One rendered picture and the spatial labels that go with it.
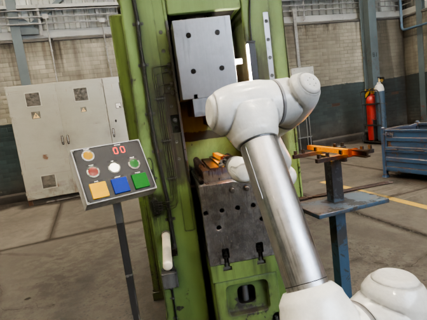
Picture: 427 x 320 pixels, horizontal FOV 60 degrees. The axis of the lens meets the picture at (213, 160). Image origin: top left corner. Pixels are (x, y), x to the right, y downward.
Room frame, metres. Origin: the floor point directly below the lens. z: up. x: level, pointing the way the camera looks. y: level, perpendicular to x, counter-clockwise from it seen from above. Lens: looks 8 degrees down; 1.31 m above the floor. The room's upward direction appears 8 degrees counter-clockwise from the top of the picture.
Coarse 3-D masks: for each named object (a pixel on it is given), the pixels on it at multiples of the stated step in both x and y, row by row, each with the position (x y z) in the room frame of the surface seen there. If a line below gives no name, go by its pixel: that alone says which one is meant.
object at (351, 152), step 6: (318, 150) 1.90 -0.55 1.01; (324, 150) 1.85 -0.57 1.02; (330, 150) 1.80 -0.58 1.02; (336, 150) 1.75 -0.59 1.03; (342, 150) 1.70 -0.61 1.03; (348, 150) 1.65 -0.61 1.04; (354, 150) 1.63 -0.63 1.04; (360, 150) 1.59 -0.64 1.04; (366, 150) 1.56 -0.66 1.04; (348, 156) 1.65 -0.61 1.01; (360, 156) 1.59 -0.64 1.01; (366, 156) 1.56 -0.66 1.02
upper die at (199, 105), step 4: (192, 100) 1.96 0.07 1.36; (196, 100) 1.94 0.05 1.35; (200, 100) 1.95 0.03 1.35; (204, 100) 1.95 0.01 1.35; (188, 104) 2.23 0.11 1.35; (192, 104) 1.99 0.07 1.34; (196, 104) 1.94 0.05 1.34; (200, 104) 1.95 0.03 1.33; (204, 104) 1.95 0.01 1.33; (188, 108) 2.27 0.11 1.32; (192, 108) 2.02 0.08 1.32; (196, 108) 1.94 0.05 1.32; (200, 108) 1.95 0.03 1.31; (204, 108) 1.95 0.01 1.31; (188, 112) 2.32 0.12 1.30; (192, 112) 2.05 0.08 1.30; (196, 112) 1.94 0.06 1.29; (200, 112) 1.95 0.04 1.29; (204, 112) 1.95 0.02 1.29; (192, 116) 2.09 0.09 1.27; (196, 116) 1.94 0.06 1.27; (200, 116) 1.95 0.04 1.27
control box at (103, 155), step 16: (112, 144) 1.80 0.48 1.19; (128, 144) 1.84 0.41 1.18; (80, 160) 1.69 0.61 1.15; (96, 160) 1.72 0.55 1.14; (112, 160) 1.75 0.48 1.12; (128, 160) 1.78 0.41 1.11; (144, 160) 1.82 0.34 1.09; (80, 176) 1.64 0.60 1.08; (96, 176) 1.67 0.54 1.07; (112, 176) 1.70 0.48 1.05; (128, 176) 1.74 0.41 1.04; (80, 192) 1.65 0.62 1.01; (112, 192) 1.66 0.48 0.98; (128, 192) 1.69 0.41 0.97; (144, 192) 1.74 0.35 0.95
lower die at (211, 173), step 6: (210, 156) 2.35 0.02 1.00; (204, 162) 2.21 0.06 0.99; (210, 162) 2.17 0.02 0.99; (216, 162) 2.07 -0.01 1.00; (204, 168) 2.02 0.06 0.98; (210, 168) 1.95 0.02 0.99; (216, 168) 1.95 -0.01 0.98; (222, 168) 1.96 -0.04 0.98; (204, 174) 1.94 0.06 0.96; (210, 174) 1.95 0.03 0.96; (216, 174) 1.95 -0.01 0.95; (222, 174) 1.95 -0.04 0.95; (228, 174) 1.96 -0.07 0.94; (204, 180) 1.94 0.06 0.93; (210, 180) 1.95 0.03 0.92; (216, 180) 1.95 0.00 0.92
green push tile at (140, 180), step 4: (144, 172) 1.77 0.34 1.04; (132, 176) 1.74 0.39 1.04; (136, 176) 1.74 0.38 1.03; (140, 176) 1.75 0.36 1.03; (144, 176) 1.76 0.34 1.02; (132, 180) 1.73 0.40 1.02; (136, 180) 1.73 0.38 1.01; (140, 180) 1.74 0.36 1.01; (144, 180) 1.75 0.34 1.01; (148, 180) 1.75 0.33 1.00; (136, 184) 1.72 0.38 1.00; (140, 184) 1.73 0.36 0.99; (144, 184) 1.73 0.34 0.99; (148, 184) 1.74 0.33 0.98; (136, 188) 1.71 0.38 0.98; (140, 188) 1.72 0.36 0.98
